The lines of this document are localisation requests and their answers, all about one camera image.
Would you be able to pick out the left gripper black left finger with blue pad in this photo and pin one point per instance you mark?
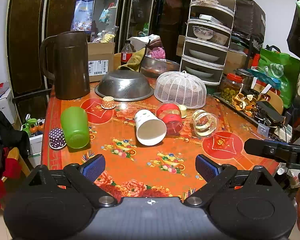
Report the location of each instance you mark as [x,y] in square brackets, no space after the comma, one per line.
[58,204]

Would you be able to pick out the white mesh food cover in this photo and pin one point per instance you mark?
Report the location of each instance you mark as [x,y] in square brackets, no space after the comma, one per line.
[181,88]

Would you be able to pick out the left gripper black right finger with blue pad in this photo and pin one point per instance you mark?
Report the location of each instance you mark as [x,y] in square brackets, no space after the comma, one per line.
[242,204]

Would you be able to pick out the dried orange peels tray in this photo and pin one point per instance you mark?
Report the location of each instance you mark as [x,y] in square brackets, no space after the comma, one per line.
[243,105]

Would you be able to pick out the stacked white dish rack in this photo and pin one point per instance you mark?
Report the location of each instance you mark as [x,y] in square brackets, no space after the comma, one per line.
[207,39]

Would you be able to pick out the glass jar red lid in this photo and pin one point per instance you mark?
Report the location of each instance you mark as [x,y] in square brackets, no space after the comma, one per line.
[230,86]

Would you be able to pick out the white storage box with toys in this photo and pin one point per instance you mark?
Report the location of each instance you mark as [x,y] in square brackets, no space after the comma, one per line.
[34,129]

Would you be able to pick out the brown plastic pitcher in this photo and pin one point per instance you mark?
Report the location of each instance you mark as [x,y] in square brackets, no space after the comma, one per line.
[64,60]

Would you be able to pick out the steel colander bowl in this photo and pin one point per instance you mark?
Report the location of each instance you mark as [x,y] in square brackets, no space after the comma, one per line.
[124,85]

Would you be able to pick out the steel mixing bowl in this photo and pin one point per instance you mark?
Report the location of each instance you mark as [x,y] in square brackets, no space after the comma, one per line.
[153,68]

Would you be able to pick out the white paper cup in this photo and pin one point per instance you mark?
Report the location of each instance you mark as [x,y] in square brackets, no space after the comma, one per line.
[149,129]

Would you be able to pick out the red floral tablecloth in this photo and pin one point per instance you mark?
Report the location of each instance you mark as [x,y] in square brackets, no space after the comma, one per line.
[163,170]

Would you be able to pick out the cola bottle red label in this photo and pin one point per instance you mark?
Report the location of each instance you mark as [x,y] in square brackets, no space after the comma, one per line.
[126,52]

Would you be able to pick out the green shopping bag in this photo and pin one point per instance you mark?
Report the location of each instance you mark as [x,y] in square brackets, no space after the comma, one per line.
[282,67]

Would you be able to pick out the black handheld gripper on right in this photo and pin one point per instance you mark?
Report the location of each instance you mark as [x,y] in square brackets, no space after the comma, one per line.
[279,151]

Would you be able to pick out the black bag on rack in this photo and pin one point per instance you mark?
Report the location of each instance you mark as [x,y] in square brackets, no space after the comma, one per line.
[250,22]

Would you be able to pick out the green plastic cup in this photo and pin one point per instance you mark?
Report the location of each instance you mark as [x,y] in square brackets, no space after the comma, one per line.
[74,123]

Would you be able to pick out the cardboard box with label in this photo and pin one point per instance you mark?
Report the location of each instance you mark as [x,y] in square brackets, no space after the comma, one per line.
[100,60]

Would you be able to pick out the red patterned plastic cup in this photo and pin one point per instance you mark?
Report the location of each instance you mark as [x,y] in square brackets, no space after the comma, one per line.
[170,114]

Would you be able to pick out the clear cup with cream stripes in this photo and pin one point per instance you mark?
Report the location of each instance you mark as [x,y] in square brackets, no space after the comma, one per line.
[205,124]

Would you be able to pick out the purple polka dot cupcake cup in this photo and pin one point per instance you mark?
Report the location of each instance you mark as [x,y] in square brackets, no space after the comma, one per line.
[57,139]

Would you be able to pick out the dark wooden cabinet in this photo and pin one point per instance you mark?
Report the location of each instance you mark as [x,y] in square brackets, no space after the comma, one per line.
[29,22]

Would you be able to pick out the snack bag blue white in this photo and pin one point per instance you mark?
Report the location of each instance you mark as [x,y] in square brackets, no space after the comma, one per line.
[83,16]

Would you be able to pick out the orange polka dot cupcake cup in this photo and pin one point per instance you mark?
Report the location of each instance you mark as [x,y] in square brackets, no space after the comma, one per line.
[108,102]

